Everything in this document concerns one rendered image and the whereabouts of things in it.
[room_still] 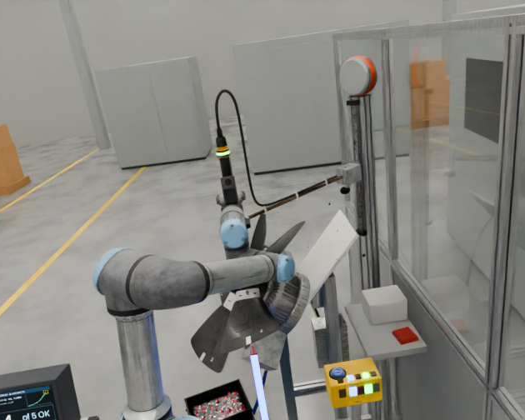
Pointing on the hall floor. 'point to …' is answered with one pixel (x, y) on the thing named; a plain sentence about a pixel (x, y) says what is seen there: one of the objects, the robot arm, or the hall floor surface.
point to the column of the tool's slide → (369, 267)
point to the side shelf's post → (385, 389)
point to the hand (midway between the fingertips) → (230, 190)
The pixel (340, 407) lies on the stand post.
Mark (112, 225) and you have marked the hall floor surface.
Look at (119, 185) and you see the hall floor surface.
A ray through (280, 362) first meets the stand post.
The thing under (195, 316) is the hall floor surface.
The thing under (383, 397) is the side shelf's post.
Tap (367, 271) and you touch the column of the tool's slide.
